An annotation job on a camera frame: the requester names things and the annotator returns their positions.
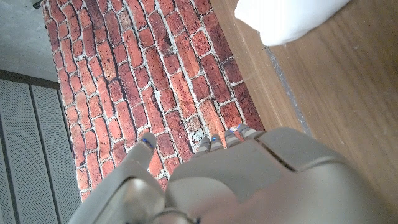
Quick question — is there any printed brick backdrop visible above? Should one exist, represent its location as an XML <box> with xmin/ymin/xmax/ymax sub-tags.
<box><xmin>40</xmin><ymin>0</ymin><xmax>265</xmax><ymax>202</ymax></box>

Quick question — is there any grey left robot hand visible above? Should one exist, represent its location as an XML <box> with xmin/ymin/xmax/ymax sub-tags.
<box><xmin>68</xmin><ymin>123</ymin><xmax>398</xmax><ymax>224</ymax></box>

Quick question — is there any crumpled white tissue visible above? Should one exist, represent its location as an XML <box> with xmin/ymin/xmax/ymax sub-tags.
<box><xmin>234</xmin><ymin>0</ymin><xmax>351</xmax><ymax>47</ymax></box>

